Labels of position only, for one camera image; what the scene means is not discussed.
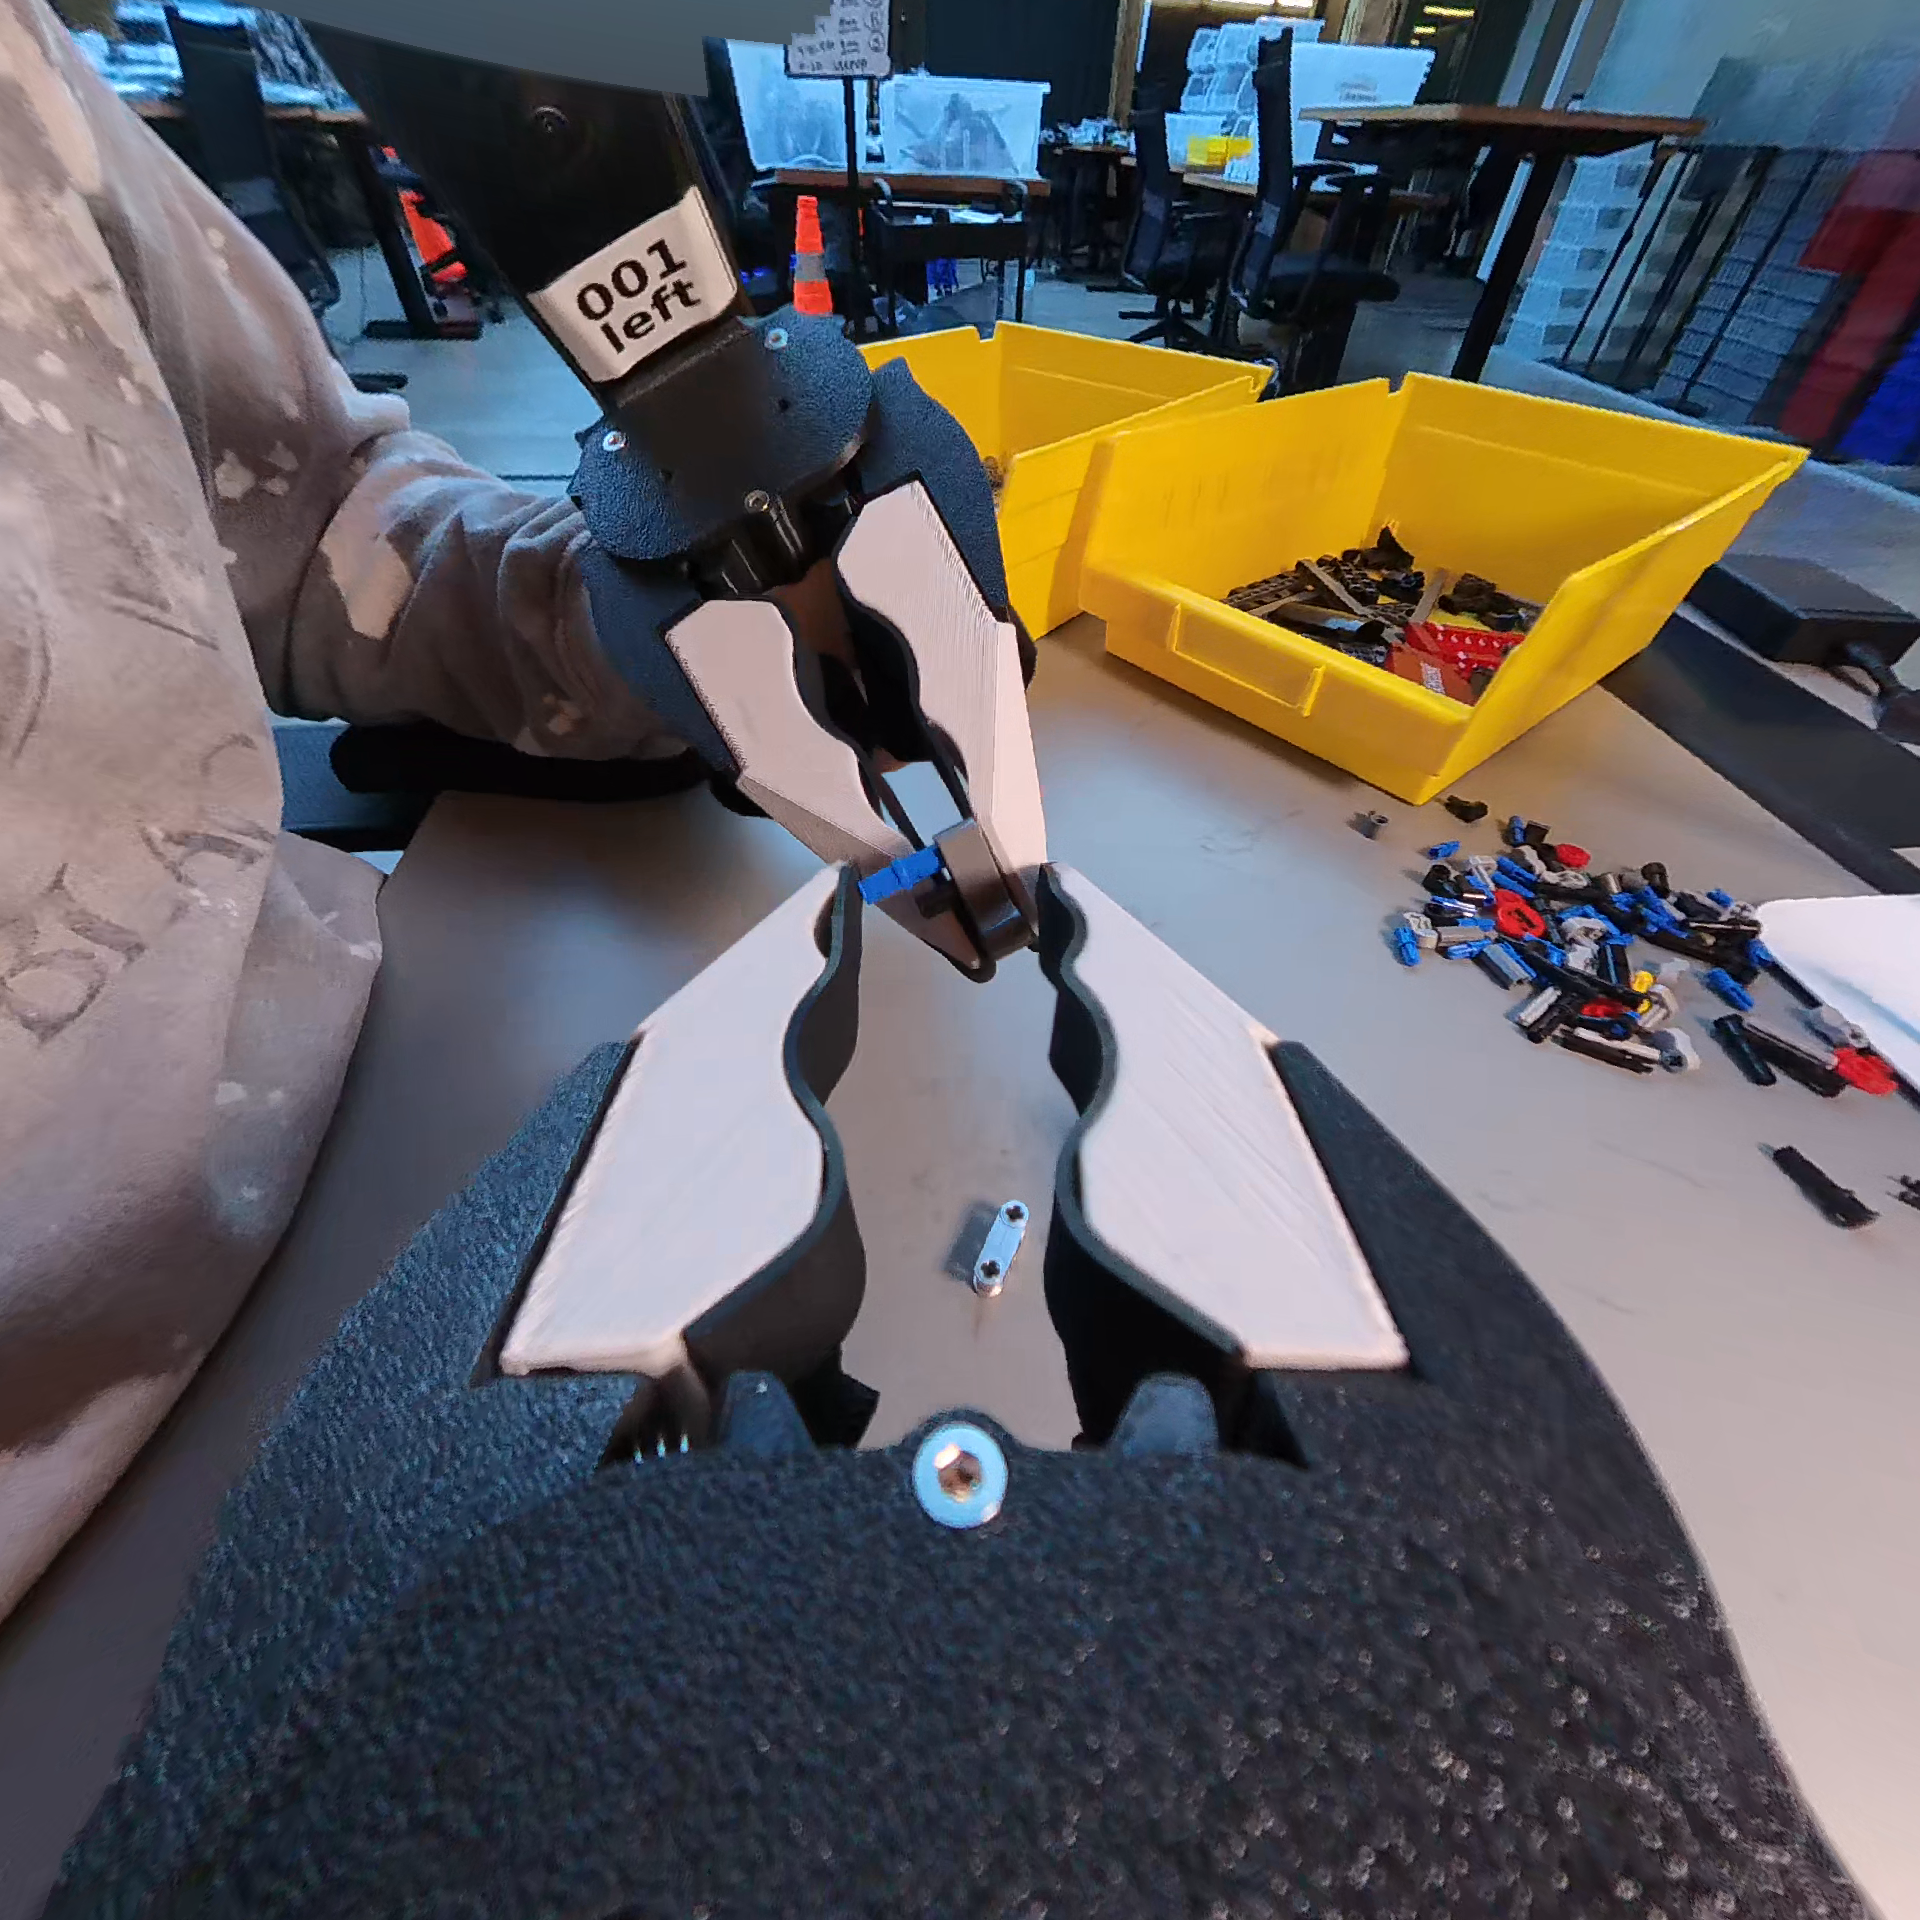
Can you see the black office chair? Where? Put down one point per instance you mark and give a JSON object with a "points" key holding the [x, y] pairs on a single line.
{"points": [[1293, 210]]}

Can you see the white book stand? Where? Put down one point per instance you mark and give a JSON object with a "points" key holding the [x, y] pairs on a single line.
{"points": [[1861, 976]]}

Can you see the small grey angled beam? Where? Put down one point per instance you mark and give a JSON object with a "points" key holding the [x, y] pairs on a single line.
{"points": [[977, 891]]}

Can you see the black power adapter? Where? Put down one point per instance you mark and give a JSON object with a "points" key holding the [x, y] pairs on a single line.
{"points": [[1801, 601]]}

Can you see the pile of black red parts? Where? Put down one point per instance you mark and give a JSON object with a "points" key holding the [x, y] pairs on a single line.
{"points": [[1395, 611]]}

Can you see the small grey holed beam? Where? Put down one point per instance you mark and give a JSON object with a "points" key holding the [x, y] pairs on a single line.
{"points": [[991, 1240]]}

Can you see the single black connector pin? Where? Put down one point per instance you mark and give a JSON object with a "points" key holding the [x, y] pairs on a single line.
{"points": [[1821, 1181]]}

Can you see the small blue peg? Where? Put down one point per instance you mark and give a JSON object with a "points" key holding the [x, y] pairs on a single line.
{"points": [[894, 881]]}

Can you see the person's left forearm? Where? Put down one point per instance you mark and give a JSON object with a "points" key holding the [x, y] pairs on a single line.
{"points": [[421, 601]]}

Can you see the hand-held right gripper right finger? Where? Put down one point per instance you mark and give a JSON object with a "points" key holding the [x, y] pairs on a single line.
{"points": [[1230, 1201]]}

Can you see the orange traffic cone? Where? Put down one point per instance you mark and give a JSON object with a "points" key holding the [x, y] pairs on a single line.
{"points": [[811, 266]]}

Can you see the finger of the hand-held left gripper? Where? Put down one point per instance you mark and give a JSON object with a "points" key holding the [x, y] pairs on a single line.
{"points": [[795, 707], [946, 632]]}

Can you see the grey desk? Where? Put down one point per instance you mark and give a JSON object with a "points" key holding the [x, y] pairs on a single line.
{"points": [[1261, 780]]}

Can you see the blue and red crates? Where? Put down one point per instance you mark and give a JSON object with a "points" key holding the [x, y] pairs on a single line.
{"points": [[1845, 300]]}

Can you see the pile of mixed brick parts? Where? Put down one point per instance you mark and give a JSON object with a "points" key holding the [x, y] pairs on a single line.
{"points": [[1622, 960]]}

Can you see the black chair part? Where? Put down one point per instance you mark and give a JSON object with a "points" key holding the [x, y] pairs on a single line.
{"points": [[391, 786]]}

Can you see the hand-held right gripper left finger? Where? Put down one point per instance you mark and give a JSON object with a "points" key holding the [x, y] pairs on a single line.
{"points": [[662, 1201]]}

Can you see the yellow plastic bin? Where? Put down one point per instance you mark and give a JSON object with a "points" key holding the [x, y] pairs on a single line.
{"points": [[1053, 392], [1321, 481]]}

